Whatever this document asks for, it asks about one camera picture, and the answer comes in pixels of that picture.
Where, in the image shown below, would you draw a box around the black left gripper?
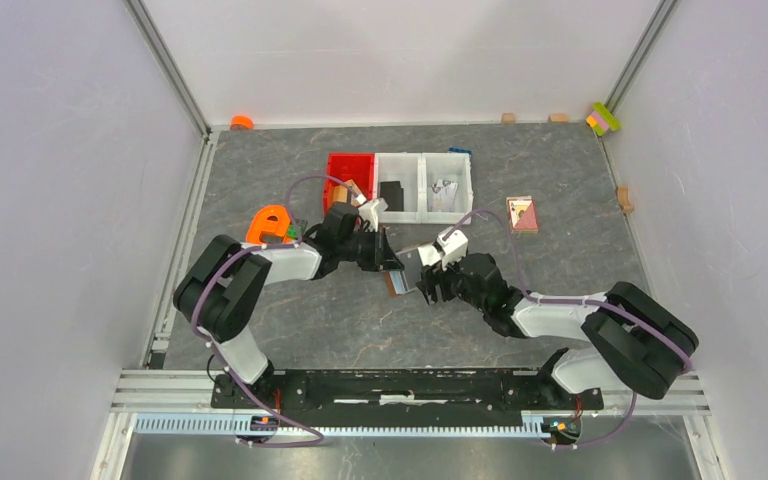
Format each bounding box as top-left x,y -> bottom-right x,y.
338,226 -> 404,273

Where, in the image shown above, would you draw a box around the brown leather card holder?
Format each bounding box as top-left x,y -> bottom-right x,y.
385,242 -> 444,305

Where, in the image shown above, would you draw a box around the dark grey credit card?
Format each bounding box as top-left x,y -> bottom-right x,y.
397,248 -> 423,293

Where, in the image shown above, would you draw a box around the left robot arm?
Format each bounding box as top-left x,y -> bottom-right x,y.
173,198 -> 403,408

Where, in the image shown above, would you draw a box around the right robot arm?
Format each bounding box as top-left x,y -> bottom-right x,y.
417,253 -> 699,408

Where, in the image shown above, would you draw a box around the cards in red bin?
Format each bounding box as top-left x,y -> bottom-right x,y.
325,180 -> 363,210

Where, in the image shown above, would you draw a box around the black card in bin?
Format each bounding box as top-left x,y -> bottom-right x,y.
379,181 -> 404,212

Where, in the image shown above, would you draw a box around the playing card box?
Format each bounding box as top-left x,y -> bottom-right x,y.
506,196 -> 539,233

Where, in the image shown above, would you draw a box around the cards in white bin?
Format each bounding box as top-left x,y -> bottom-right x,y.
428,178 -> 459,212

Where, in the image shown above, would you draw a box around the orange tape dispenser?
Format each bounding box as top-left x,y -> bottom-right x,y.
245,204 -> 295,244

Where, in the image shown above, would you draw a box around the red plastic bin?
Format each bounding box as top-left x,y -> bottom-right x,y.
322,152 -> 378,213

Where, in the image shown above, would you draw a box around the white plastic bin left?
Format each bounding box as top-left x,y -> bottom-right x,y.
375,152 -> 421,224

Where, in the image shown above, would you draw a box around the white plastic bin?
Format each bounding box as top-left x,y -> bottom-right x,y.
375,152 -> 421,224
418,152 -> 474,225

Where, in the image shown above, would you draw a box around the white plastic bin right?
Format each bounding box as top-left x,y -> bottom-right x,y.
418,152 -> 474,225

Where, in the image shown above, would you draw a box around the blue toy piece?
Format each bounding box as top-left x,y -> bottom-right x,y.
448,147 -> 473,155

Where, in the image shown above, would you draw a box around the wooden arch block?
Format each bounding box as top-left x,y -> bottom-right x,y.
616,185 -> 635,215

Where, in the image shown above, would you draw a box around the colourful toy block stack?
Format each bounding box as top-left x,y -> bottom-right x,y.
585,102 -> 621,137

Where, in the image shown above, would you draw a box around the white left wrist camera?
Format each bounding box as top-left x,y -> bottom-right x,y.
358,198 -> 388,232

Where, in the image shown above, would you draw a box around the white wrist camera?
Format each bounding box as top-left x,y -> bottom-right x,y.
358,198 -> 388,232
434,226 -> 468,270

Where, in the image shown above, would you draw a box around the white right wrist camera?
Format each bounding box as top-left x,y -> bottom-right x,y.
434,226 -> 468,270

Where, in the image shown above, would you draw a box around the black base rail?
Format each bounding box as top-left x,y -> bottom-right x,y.
211,368 -> 604,427

